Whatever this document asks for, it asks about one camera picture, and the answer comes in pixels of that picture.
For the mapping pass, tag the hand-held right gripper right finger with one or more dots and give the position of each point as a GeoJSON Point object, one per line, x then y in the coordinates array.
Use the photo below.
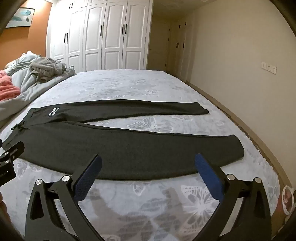
{"type": "Point", "coordinates": [208, 176]}

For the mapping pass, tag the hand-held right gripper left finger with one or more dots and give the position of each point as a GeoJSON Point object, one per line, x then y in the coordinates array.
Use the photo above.
{"type": "Point", "coordinates": [89, 176]}

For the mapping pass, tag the dark grey pants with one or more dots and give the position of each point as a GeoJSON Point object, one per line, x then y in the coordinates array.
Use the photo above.
{"type": "Point", "coordinates": [138, 157]}

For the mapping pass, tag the person's left forearm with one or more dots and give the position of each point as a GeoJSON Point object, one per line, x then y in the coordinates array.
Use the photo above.
{"type": "Point", "coordinates": [3, 210]}

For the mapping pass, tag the coral pink blanket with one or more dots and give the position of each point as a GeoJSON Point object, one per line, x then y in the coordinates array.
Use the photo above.
{"type": "Point", "coordinates": [8, 88]}

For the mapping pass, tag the round white object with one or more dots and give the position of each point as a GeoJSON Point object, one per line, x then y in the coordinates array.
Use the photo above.
{"type": "Point", "coordinates": [288, 199]}

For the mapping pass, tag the light grey-blue duvet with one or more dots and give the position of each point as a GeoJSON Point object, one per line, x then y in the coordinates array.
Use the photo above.
{"type": "Point", "coordinates": [25, 78]}

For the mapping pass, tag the bed with butterfly sheet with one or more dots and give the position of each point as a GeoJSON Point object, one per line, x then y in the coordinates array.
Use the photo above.
{"type": "Point", "coordinates": [129, 88]}

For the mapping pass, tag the crumpled grey garment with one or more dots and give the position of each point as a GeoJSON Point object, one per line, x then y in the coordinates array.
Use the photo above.
{"type": "Point", "coordinates": [46, 67]}

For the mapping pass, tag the beige built-in cabinet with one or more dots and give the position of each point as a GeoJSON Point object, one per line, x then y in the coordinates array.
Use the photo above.
{"type": "Point", "coordinates": [182, 51]}

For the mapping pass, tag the white panelled wardrobe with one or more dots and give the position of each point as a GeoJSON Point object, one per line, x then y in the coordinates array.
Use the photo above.
{"type": "Point", "coordinates": [111, 34]}

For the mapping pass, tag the white wall socket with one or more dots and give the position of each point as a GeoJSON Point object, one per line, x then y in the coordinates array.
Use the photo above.
{"type": "Point", "coordinates": [269, 67]}

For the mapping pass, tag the framed wall picture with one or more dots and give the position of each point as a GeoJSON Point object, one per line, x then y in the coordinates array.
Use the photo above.
{"type": "Point", "coordinates": [20, 18]}

